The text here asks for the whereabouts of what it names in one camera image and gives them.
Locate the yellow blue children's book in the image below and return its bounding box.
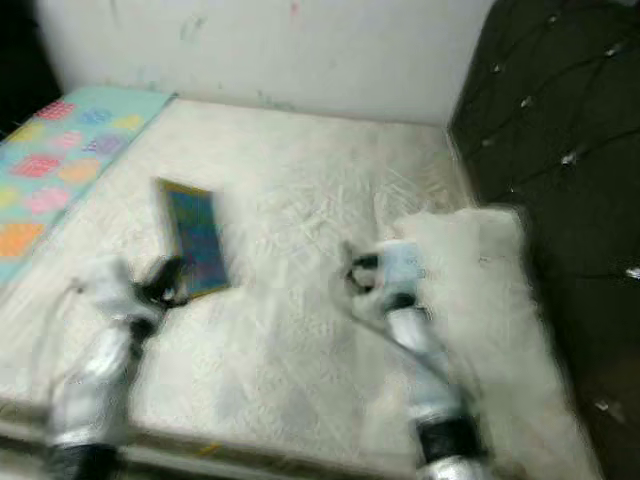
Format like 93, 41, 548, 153
155, 178, 231, 301

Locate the white pillow with green tree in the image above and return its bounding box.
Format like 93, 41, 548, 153
345, 205, 606, 480

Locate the white quilted mattress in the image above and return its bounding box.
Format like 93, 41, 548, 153
0, 98, 531, 476

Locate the teal blanket with coloured shapes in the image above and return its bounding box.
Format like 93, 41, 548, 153
0, 85, 176, 286

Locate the black tufted headboard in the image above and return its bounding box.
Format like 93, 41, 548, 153
448, 0, 640, 480

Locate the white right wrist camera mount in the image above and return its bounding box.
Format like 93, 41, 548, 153
375, 240, 429, 311

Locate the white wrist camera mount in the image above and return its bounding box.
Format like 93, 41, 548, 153
85, 258, 161, 326
375, 240, 429, 311

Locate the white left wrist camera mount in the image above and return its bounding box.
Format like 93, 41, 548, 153
85, 258, 161, 326

